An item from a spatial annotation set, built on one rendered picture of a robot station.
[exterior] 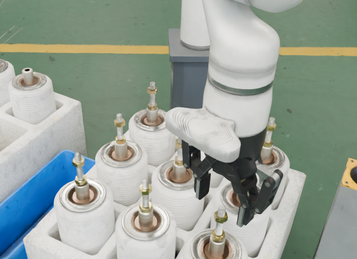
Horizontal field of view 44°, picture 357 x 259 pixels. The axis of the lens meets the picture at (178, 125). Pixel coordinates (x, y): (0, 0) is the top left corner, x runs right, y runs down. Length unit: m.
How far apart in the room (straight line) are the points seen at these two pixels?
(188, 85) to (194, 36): 0.12
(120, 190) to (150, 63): 0.85
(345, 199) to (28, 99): 0.67
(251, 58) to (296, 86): 1.13
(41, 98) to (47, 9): 1.08
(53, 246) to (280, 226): 0.39
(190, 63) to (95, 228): 0.48
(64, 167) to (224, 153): 0.68
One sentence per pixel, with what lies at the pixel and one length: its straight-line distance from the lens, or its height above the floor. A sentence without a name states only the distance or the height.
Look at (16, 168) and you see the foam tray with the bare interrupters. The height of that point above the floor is 0.14.
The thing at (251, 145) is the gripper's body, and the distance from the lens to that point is 0.50.
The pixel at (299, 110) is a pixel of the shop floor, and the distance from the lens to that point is 1.44.
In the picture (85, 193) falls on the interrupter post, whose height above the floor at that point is 0.27.
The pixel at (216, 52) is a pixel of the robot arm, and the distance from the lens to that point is 0.45.
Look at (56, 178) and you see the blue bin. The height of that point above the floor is 0.07.
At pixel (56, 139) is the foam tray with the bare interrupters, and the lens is 1.07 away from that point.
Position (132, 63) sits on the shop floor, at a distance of 1.61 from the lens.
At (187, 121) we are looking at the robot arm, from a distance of 0.46.
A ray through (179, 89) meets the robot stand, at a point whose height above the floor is 0.20.
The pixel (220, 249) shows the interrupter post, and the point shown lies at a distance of 0.66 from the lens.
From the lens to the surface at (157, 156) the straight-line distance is 0.90.
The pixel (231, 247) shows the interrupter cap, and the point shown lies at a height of 0.25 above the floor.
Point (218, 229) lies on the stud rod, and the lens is 0.64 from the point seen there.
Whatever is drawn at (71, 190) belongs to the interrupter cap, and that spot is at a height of 0.25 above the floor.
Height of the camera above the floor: 0.79
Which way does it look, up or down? 37 degrees down
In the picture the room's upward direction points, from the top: 3 degrees clockwise
